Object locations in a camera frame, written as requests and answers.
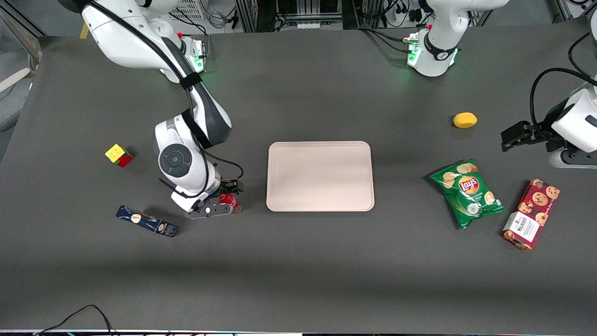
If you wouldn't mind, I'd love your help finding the yellow lemon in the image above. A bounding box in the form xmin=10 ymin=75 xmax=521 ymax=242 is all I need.
xmin=453 ymin=112 xmax=478 ymax=129

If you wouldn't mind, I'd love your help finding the pale pink plastic tray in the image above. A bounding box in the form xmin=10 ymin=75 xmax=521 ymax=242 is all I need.
xmin=266 ymin=141 xmax=375 ymax=212

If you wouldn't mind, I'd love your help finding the black base cable bundle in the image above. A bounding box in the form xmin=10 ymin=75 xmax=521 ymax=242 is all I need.
xmin=355 ymin=24 xmax=420 ymax=55

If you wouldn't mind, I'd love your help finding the colourful puzzle cube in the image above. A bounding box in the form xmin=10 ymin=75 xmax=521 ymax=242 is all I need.
xmin=104 ymin=144 xmax=134 ymax=168

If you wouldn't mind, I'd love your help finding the navy blue snack box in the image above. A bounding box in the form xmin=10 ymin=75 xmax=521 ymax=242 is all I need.
xmin=115 ymin=204 xmax=179 ymax=238

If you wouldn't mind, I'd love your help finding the aluminium frame rack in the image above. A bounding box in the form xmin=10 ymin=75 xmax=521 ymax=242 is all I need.
xmin=235 ymin=0 xmax=362 ymax=34

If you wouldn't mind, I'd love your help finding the red coke bottle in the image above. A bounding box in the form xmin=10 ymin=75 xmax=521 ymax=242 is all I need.
xmin=218 ymin=193 xmax=242 ymax=215

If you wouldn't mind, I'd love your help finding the green chips bag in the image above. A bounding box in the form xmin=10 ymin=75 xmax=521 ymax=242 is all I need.
xmin=429 ymin=158 xmax=507 ymax=231

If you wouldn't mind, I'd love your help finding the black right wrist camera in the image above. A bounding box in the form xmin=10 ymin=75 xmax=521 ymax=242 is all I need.
xmin=221 ymin=177 xmax=244 ymax=196

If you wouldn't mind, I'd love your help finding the black cable at table edge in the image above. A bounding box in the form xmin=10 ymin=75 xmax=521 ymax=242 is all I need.
xmin=33 ymin=304 xmax=115 ymax=336

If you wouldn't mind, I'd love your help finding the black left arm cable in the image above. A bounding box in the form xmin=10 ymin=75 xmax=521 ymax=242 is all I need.
xmin=529 ymin=32 xmax=597 ymax=137

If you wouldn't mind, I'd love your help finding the grey coiled cable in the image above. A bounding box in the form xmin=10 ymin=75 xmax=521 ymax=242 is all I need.
xmin=204 ymin=0 xmax=230 ymax=29

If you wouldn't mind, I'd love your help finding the white vented box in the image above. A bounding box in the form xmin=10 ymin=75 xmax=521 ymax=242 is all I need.
xmin=174 ymin=0 xmax=207 ymax=21

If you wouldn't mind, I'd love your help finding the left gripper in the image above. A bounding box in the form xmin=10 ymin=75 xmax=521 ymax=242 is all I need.
xmin=501 ymin=121 xmax=597 ymax=169

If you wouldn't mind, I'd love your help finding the red cookie box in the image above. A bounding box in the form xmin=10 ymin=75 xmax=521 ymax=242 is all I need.
xmin=501 ymin=178 xmax=561 ymax=251

